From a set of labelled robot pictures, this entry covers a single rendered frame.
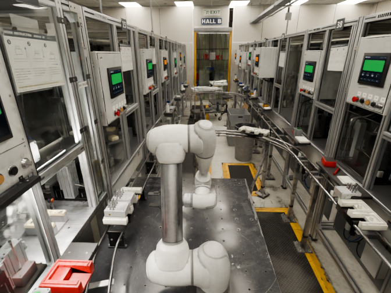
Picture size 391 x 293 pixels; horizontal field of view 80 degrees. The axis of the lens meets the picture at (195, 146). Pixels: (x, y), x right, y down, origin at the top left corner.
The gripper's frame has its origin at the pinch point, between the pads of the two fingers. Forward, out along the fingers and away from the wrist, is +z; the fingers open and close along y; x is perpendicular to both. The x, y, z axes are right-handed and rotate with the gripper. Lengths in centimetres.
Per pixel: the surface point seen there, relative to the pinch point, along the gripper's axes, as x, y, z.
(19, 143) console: 53, 60, 31
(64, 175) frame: 5, 20, 52
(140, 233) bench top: 7.5, -22.3, 8.5
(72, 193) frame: 5, 6, 50
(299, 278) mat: -20, -90, -114
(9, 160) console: 59, 56, 31
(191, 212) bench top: -16.8, -22.8, -23.6
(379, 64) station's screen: -34, 80, -141
